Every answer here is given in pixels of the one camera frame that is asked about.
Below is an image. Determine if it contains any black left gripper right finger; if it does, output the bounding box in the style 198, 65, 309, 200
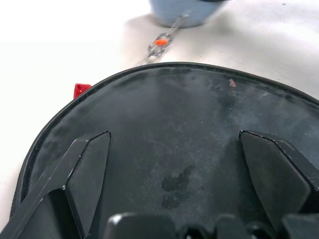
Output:
238, 129, 319, 231

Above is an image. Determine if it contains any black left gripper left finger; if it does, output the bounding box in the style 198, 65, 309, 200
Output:
4, 130, 112, 239

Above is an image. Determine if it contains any black paddle case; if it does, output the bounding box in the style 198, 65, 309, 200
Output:
9, 61, 319, 239

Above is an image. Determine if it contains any white and blue plush toy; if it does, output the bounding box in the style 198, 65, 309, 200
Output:
148, 0, 221, 28

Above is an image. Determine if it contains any metal keychain with orange clip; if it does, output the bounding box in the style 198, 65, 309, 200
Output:
138, 12, 190, 67

